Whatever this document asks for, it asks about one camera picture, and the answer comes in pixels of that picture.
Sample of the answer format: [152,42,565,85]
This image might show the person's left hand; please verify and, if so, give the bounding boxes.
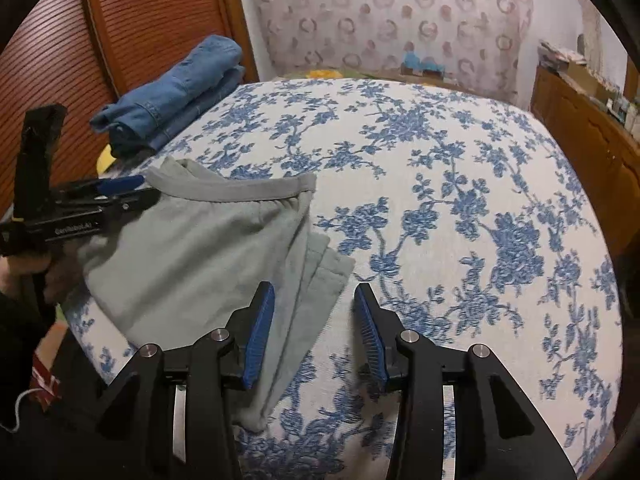
[0,255,66,306]

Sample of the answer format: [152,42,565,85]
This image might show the small blue cloth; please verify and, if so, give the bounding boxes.
[401,51,446,78]

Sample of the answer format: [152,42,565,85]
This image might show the cardboard box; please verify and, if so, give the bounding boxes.
[565,62,616,98]

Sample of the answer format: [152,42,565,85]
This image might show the wooden sideboard cabinet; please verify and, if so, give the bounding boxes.
[530,65,640,261]

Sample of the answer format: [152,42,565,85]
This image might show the grey-green t-shirt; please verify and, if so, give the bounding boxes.
[75,156,356,433]

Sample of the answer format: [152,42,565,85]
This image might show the stack of papers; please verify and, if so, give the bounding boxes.
[537,40,588,68]

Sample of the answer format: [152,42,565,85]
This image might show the yellow floral blanket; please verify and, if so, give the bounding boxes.
[302,67,401,82]

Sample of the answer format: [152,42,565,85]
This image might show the wooden louvered wardrobe door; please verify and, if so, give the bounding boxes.
[0,0,258,221]

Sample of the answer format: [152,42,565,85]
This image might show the bed with blue floral sheet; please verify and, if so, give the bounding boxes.
[65,77,623,480]

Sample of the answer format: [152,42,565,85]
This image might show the beige hanging cloth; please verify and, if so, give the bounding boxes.
[580,0,601,56]

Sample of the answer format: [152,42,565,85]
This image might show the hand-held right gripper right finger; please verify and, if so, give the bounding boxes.
[353,282,576,480]

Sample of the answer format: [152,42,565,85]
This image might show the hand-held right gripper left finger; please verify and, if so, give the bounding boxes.
[80,281,277,480]

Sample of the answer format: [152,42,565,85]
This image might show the white cable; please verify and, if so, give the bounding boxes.
[0,387,38,432]

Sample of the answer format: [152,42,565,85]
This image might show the folded blue jeans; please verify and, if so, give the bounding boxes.
[90,35,246,158]

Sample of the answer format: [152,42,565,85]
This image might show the person's dark clothing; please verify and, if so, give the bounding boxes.
[0,300,111,480]

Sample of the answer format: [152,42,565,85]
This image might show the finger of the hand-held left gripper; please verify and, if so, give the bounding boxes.
[102,189,161,221]
[65,175,146,199]

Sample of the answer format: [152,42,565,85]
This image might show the circle-patterned pink curtain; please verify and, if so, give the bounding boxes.
[235,0,533,106]

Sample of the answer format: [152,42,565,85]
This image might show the red printed cloth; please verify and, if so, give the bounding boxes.
[32,350,62,397]

